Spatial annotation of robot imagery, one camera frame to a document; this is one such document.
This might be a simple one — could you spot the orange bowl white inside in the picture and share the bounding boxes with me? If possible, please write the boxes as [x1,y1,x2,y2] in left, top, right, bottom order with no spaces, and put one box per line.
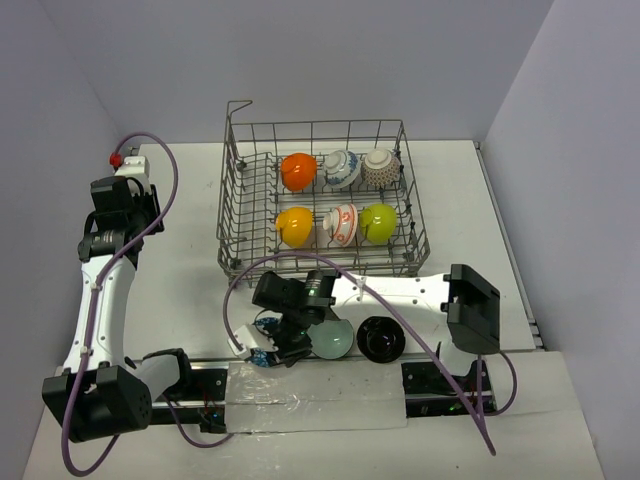
[280,152,317,192]

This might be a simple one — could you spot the grey patterned bowl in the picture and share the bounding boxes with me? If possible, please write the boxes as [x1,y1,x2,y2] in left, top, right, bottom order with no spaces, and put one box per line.
[361,148,400,189]

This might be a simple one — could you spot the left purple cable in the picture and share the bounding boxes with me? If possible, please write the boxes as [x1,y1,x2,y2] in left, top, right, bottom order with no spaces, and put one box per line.
[60,131,236,476]

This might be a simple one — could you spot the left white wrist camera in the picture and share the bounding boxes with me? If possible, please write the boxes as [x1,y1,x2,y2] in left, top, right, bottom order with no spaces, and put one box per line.
[109,153,152,195]

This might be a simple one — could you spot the grey wire dish rack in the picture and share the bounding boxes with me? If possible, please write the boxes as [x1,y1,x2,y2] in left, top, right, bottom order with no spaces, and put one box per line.
[216,100,431,279]

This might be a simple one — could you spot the blue floral bowl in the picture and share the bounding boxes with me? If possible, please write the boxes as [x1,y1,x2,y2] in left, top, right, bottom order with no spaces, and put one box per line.
[323,150,362,189]

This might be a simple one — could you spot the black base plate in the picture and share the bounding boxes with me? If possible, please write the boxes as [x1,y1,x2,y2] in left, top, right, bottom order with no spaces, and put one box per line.
[401,361,497,418]
[151,363,228,434]

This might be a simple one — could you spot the lime green bowl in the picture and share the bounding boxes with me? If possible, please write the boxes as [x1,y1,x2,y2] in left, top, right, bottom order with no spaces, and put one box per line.
[359,203,397,245]

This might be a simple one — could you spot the yellow-orange bowl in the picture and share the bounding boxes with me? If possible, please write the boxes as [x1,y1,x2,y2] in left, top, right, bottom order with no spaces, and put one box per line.
[275,206,313,248]

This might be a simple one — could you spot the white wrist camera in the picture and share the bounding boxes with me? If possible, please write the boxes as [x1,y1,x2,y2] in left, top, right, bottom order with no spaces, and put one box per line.
[227,324,278,360]
[109,153,152,195]

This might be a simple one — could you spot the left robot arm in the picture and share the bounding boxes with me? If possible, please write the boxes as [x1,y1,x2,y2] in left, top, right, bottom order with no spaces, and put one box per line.
[42,174,196,443]

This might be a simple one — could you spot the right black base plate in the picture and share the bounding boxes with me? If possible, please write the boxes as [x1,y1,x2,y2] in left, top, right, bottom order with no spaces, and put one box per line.
[401,361,497,418]

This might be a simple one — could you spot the light teal bowl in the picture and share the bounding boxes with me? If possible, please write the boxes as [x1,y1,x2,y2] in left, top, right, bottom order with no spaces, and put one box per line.
[307,319,354,360]

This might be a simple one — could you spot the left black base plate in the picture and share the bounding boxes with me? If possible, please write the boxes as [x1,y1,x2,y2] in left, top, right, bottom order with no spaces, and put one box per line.
[151,363,228,434]

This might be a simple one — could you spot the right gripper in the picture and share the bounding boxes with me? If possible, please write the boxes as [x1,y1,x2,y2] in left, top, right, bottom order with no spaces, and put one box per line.
[254,307,312,369]

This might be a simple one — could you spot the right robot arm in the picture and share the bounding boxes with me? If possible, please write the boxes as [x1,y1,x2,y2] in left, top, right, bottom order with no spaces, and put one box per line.
[250,264,501,391]

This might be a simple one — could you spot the blue triangle pattern bowl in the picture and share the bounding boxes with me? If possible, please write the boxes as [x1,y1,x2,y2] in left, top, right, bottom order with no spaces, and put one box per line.
[249,309,281,368]

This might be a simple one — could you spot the black glossy bowl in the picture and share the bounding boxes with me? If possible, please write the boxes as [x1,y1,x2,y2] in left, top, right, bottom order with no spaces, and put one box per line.
[356,316,406,364]

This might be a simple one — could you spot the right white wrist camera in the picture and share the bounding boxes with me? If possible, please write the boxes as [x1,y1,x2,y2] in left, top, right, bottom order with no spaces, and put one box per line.
[227,324,278,360]

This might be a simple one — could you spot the orange white patterned bowl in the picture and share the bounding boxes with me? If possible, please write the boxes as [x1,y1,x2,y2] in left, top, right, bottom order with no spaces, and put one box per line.
[322,203,358,247]

